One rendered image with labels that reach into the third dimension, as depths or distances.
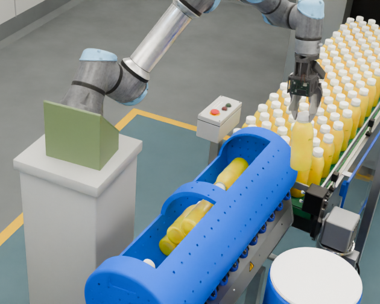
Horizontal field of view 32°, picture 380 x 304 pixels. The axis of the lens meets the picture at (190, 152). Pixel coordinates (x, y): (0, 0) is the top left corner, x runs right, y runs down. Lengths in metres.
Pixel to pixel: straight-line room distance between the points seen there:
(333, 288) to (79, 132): 0.92
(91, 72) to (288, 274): 0.90
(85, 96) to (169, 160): 2.18
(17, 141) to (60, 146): 2.27
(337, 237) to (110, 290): 1.11
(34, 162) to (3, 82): 2.97
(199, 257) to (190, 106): 3.15
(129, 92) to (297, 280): 0.84
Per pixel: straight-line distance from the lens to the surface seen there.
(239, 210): 2.02
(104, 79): 2.23
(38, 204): 2.35
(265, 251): 2.40
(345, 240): 2.63
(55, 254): 2.46
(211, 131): 2.65
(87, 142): 2.18
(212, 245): 1.89
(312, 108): 2.02
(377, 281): 3.72
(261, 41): 6.09
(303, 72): 1.98
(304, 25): 1.94
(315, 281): 2.08
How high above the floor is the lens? 2.44
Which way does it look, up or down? 34 degrees down
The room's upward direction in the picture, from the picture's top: 5 degrees clockwise
